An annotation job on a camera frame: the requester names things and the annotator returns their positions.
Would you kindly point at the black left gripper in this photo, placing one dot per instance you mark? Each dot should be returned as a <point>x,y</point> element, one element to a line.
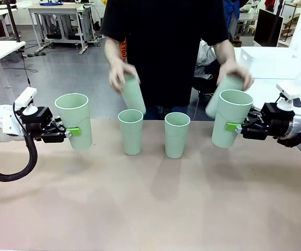
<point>36,123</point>

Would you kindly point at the black stand pole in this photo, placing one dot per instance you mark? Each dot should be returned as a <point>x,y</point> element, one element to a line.
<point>13,23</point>

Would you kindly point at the wooden frame rack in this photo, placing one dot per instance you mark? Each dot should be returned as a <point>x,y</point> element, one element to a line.
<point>291,21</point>

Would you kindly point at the white plastic basket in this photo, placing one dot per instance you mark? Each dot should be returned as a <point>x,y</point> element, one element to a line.
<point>249,56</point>

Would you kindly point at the person's right forearm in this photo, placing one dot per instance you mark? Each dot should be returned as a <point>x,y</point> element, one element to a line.
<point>114,52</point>

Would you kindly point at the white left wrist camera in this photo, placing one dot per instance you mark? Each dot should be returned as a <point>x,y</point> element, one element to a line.
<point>26,98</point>

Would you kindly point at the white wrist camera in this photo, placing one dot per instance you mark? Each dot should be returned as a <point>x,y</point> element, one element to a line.
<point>287,91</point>
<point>26,98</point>

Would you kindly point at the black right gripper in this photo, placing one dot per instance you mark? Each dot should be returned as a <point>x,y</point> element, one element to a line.
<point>274,120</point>

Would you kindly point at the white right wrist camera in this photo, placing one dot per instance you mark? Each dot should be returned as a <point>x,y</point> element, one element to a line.
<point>287,91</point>

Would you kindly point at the light grey garment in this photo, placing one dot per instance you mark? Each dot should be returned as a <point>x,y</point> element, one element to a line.
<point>204,58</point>

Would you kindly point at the black computer monitor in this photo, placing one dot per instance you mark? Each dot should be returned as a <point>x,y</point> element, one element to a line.
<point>268,27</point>

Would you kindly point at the person in black t-shirt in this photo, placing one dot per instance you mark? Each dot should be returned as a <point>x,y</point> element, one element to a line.
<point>163,52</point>

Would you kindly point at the pale green plastic cup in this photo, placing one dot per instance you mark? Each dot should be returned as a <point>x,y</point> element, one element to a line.
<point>133,96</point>
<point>74,120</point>
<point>130,133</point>
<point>230,82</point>
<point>177,136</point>
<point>227,115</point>

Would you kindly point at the white metal-frame workbench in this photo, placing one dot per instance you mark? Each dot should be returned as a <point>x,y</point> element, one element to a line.
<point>56,15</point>

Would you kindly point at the person in blue jacket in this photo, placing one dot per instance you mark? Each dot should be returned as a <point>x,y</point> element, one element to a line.
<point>231,15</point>

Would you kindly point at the person's left forearm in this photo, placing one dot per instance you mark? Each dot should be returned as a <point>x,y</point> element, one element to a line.
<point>225,52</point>

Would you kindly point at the person's left hand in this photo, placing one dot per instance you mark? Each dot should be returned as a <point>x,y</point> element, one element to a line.
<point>234,69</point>

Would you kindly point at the person's right hand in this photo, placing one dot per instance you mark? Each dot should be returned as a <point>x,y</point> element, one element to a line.
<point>119,75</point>

